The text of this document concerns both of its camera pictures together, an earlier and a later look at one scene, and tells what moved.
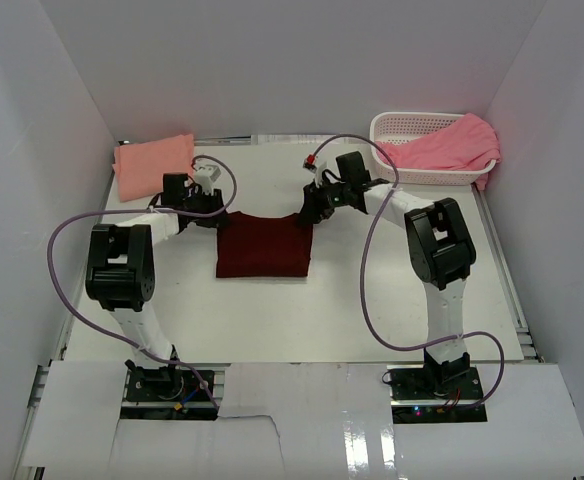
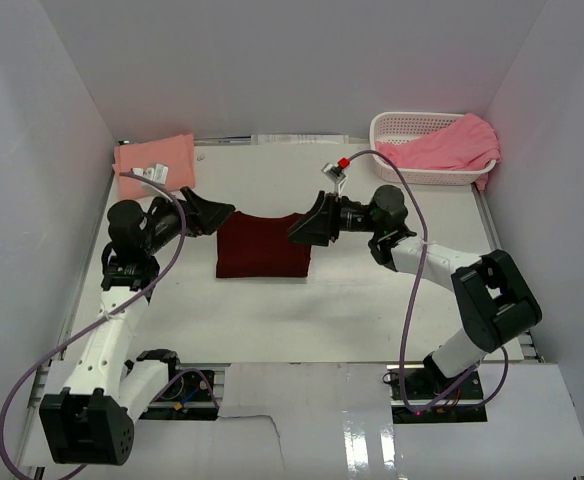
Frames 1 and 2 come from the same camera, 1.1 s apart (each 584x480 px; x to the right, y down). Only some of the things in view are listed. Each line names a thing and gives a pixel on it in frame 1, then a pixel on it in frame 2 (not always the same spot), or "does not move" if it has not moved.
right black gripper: [314, 205] -> [320, 223]
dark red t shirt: [248, 246] does not move
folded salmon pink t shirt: [141, 167] does not move
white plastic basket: [393, 126] does not move
